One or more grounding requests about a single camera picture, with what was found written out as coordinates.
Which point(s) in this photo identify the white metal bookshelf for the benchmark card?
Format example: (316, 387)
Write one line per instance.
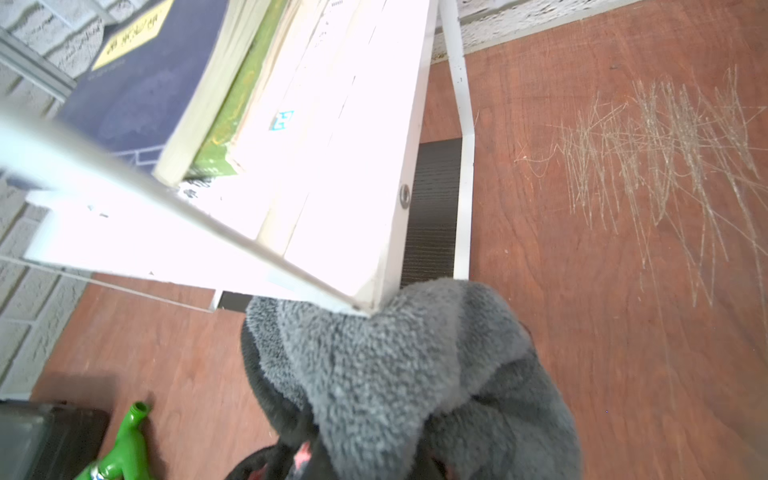
(108, 217)

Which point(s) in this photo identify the grey and pink cloth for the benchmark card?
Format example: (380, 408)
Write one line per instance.
(443, 382)

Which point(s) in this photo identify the green toy drill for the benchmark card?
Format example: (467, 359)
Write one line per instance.
(128, 459)

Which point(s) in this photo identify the dark blue book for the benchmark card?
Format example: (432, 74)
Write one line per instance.
(144, 76)

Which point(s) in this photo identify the white book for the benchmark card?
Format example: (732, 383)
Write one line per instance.
(293, 111)

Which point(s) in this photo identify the aluminium corner post left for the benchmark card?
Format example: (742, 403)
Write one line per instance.
(35, 68)

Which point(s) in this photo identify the green book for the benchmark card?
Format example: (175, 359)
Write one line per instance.
(215, 157)

